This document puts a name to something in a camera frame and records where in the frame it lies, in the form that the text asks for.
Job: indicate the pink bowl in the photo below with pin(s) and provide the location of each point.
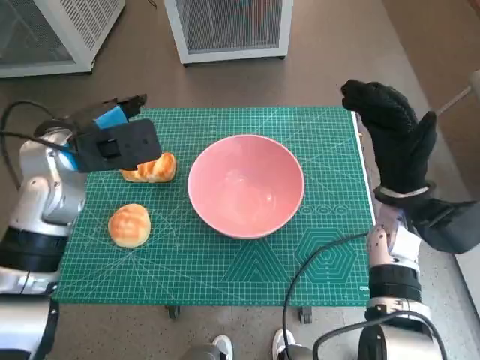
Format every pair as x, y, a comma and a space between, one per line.
245, 187

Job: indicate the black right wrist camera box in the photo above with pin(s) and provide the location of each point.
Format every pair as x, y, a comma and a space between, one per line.
446, 225

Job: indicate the metal table bracket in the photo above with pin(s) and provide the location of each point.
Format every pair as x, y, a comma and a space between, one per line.
305, 315
173, 312

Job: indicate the long braided toy bread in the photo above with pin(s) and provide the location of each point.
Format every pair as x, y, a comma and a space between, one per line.
163, 168

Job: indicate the green cutting mat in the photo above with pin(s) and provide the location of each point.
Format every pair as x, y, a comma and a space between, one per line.
180, 270

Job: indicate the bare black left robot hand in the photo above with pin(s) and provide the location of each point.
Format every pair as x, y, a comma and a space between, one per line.
108, 116

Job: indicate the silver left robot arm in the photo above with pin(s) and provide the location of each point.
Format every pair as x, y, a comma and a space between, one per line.
41, 195

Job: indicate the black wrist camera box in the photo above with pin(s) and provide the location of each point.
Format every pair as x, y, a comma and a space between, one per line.
120, 146
446, 225

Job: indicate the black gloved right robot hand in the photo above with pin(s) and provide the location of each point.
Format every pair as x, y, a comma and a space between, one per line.
397, 146

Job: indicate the white shoe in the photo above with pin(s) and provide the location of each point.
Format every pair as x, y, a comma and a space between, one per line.
223, 345
279, 343

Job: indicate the white slatted mesh cabinet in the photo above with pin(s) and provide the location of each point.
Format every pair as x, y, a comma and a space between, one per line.
86, 22

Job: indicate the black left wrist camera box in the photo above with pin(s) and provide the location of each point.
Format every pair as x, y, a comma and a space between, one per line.
120, 146

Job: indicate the white panel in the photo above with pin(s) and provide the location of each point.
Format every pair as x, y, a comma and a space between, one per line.
470, 277

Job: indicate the round toy bread bun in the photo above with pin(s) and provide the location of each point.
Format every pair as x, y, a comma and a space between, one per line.
129, 225

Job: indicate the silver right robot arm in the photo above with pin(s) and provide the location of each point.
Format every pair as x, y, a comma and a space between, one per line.
393, 277

